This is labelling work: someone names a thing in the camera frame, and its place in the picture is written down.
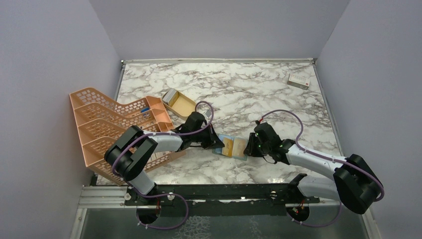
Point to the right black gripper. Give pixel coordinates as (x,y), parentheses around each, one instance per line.
(250,150)

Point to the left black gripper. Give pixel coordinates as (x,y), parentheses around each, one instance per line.
(213,140)

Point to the gold credit card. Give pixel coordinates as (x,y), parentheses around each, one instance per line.
(239,145)
(228,149)

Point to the green card holder wallet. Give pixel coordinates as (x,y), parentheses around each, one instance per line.
(217,151)

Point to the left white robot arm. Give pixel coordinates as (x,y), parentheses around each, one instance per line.
(129,155)

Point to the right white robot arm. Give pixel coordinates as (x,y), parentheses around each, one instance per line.
(348,180)

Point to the tan oval card tray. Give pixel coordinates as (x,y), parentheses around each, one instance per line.
(183,107)

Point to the silver card stack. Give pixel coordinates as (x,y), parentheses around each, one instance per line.
(170,97)

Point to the white red small box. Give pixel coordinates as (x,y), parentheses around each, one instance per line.
(298,81)

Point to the peach plastic file organizer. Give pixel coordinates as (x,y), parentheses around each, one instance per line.
(100,121)

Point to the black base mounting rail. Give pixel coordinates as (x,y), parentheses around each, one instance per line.
(215,200)

